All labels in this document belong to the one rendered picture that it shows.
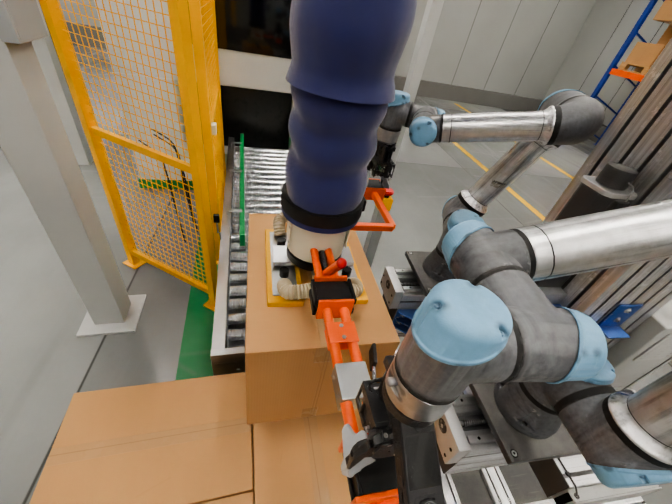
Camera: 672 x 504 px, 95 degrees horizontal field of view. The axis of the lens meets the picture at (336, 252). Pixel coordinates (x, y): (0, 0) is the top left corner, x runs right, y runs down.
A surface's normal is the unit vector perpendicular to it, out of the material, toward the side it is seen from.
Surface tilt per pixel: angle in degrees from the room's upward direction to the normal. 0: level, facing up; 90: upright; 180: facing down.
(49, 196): 90
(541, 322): 2
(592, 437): 87
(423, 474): 31
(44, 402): 0
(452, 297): 2
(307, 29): 95
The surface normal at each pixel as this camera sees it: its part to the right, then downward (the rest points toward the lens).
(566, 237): -0.11, -0.41
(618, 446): -0.86, 0.18
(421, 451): 0.29, -0.33
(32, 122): 0.22, 0.64
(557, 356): 0.18, 0.07
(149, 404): 0.16, -0.76
